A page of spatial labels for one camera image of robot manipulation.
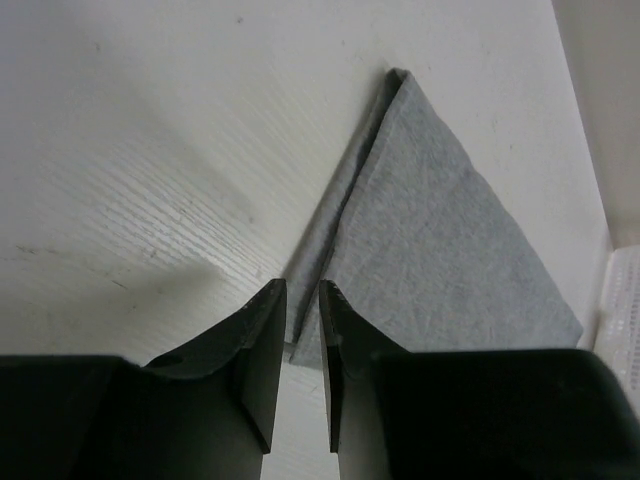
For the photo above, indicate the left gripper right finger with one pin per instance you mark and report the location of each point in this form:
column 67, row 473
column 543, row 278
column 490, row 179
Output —
column 510, row 414

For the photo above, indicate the grey tank top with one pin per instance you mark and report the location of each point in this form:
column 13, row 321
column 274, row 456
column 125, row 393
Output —
column 420, row 244

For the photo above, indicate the white plastic basket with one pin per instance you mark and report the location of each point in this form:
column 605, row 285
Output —
column 617, row 337

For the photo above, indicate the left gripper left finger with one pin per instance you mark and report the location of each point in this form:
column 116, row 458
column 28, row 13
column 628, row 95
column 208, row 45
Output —
column 204, row 410

